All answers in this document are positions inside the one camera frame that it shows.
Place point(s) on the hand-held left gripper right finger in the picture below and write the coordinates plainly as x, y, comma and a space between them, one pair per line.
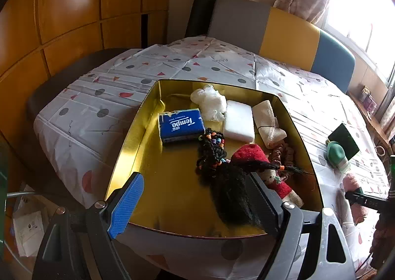
262, 206

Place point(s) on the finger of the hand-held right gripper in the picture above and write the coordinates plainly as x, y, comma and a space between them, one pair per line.
364, 199

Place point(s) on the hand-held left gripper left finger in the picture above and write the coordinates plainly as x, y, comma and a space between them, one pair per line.
126, 206

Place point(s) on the pink plush toy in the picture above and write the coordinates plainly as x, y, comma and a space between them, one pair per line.
351, 182

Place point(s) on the black hair wig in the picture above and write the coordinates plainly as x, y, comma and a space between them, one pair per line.
231, 193

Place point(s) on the clear plastic sponge case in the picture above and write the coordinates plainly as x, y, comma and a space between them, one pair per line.
345, 165

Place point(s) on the red cloth doll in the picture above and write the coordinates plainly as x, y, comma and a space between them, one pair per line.
250, 156

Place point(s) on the gold box with red outside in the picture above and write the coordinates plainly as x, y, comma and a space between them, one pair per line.
172, 175

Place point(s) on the brown hair scrunchie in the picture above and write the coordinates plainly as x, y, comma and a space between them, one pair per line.
284, 153

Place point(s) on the yellow and green sponge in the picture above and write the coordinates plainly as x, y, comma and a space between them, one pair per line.
347, 138

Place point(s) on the black braid with coloured beads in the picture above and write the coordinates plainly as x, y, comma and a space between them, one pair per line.
213, 147

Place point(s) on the beige cloth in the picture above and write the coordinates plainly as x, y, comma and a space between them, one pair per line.
268, 125

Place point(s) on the white foam sponge block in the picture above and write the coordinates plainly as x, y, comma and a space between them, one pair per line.
239, 122

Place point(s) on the blue tissue packet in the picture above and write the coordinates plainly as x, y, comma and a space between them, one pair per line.
182, 125

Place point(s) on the white plastic bag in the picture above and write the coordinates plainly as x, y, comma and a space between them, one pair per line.
209, 102

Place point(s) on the wooden side table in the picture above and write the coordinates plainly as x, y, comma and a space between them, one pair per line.
370, 122

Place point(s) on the papers on floor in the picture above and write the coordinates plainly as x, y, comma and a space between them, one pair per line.
31, 227

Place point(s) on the pale purple box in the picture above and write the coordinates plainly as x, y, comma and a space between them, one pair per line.
364, 93

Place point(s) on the printed white bedsheet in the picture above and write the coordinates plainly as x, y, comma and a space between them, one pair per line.
108, 91

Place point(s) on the grey yellow blue headboard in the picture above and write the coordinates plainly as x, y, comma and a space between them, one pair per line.
287, 29

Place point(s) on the window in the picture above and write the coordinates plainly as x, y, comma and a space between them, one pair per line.
364, 14

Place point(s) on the black rolled mat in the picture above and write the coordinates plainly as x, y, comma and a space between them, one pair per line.
200, 8

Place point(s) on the wooden wardrobe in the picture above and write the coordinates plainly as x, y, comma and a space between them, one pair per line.
68, 5

